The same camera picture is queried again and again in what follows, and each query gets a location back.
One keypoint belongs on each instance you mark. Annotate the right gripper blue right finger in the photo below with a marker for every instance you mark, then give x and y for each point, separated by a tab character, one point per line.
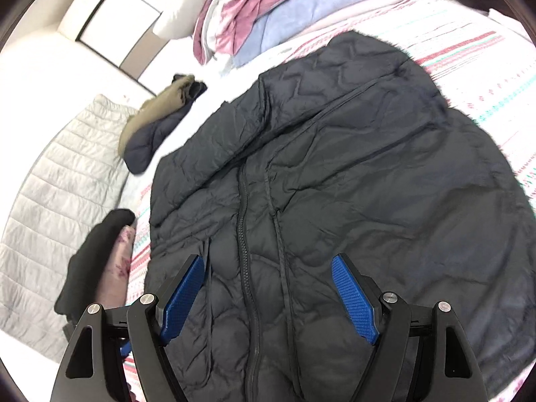
361	298

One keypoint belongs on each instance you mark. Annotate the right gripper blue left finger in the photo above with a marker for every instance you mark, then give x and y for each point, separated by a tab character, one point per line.
176	298

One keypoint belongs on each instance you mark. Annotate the black quilted puffer jacket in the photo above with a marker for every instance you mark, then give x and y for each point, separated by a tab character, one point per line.
343	200

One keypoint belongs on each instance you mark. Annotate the pink floral folded bedding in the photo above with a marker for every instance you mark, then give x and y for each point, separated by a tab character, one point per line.
112	288

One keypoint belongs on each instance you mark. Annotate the black folded garment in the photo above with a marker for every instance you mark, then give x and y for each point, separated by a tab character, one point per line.
86	267

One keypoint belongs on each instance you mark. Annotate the red green patterned blanket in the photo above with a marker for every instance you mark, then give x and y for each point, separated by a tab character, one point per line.
481	67

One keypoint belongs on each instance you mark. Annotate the grey quilted bed cover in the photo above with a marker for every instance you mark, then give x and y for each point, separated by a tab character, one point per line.
74	183

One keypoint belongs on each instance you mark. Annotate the navy olive puffer jacket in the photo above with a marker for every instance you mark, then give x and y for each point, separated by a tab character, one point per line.
157	118

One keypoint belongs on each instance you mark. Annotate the blue fleece blanket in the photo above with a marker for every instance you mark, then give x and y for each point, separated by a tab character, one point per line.
284	22

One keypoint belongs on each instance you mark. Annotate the white pillow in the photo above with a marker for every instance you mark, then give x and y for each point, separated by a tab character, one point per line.
188	4

